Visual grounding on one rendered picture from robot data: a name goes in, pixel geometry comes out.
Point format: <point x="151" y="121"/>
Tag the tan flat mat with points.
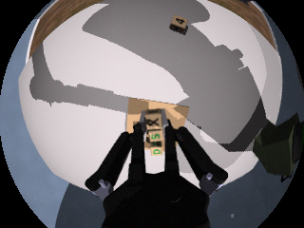
<point x="177" y="114"/>

